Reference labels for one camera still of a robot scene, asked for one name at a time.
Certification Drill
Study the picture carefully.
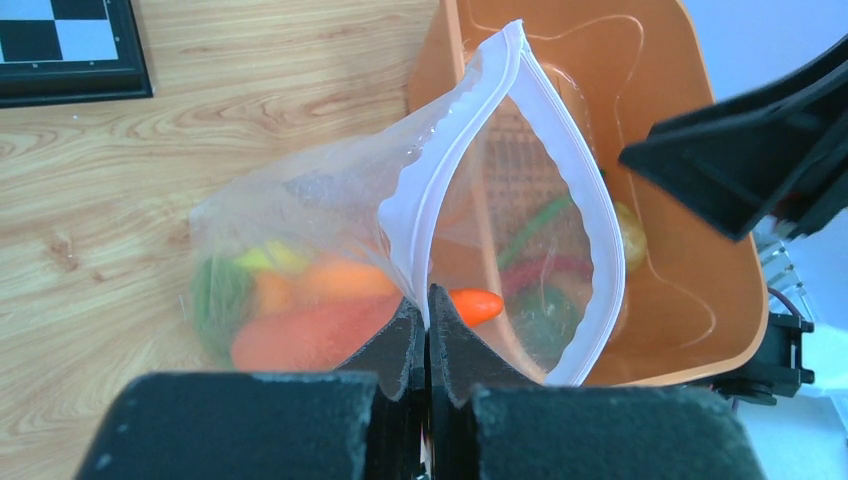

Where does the orange tangerine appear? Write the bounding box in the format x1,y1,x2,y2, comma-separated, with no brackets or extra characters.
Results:
254,271,294,317
297,258,398,301

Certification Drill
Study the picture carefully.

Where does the clear zip top bag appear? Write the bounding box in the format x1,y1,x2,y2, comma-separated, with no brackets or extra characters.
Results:
189,19,626,386

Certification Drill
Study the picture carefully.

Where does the black grey chessboard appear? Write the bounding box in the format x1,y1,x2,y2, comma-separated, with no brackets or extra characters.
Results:
1,0,154,109

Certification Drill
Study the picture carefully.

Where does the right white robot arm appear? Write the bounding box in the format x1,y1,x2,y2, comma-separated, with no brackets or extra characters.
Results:
590,40,847,405

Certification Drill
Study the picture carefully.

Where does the green leafy toy vegetable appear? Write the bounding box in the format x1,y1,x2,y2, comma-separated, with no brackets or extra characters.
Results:
191,257,254,367

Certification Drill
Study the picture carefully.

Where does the orange toy carrot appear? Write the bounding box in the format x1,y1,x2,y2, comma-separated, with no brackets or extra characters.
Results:
230,288,506,372

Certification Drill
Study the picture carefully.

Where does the red chili pepper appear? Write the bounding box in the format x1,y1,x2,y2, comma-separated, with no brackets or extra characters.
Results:
501,255,593,298

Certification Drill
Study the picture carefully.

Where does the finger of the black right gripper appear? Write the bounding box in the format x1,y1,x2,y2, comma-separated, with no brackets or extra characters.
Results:
618,38,847,240

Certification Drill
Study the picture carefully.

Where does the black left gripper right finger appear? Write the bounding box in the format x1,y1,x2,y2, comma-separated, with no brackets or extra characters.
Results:
427,285,764,479

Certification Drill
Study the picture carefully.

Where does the orange plastic basket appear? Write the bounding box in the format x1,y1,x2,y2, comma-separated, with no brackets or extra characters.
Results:
407,0,769,386

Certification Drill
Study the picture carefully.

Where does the yellow toy banana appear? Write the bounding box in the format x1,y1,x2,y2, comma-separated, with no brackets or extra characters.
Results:
234,241,311,274

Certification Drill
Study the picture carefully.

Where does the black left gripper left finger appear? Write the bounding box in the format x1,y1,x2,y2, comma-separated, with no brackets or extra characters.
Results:
76,301,425,479

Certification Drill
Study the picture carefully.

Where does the green chili pepper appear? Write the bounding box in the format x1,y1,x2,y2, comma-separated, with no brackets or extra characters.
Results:
496,194,573,269

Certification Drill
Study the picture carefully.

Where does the brown potato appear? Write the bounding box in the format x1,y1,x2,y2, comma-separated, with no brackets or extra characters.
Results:
613,201,648,274

